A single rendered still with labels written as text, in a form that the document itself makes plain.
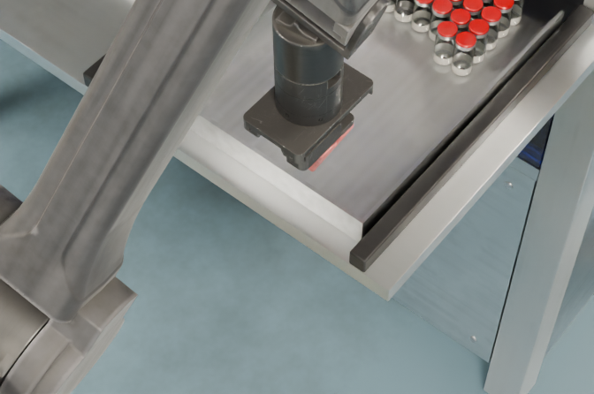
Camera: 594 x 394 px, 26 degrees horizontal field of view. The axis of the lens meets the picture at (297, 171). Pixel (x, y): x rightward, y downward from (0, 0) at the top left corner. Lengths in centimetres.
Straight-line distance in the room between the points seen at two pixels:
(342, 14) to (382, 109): 41
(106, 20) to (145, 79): 79
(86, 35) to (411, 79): 34
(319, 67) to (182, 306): 122
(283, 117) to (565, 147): 56
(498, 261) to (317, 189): 66
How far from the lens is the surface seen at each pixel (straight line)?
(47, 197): 67
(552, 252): 173
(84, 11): 140
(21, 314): 73
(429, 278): 197
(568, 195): 162
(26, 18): 141
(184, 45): 59
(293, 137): 107
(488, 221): 177
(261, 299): 219
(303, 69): 101
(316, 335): 216
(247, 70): 133
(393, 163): 126
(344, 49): 98
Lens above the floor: 189
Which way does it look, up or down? 54 degrees down
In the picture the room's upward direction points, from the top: straight up
